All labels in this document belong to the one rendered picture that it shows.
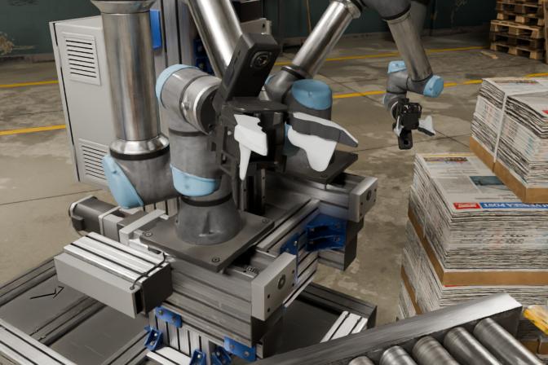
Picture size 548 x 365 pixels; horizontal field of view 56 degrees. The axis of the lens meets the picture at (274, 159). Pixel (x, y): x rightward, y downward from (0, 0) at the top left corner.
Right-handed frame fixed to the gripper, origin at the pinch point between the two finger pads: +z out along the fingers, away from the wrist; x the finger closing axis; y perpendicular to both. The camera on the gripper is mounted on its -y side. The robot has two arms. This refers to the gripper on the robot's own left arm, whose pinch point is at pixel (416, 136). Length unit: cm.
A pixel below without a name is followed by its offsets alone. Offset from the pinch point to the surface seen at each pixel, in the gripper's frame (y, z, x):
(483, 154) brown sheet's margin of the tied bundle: 0.7, 17.7, 14.7
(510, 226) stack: -7.5, 45.0, 11.7
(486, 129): 7.7, 16.3, 14.9
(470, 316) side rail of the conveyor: -5, 80, -12
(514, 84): 20.8, 15.1, 21.0
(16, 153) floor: -85, -201, -233
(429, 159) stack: -2.6, 13.3, 0.5
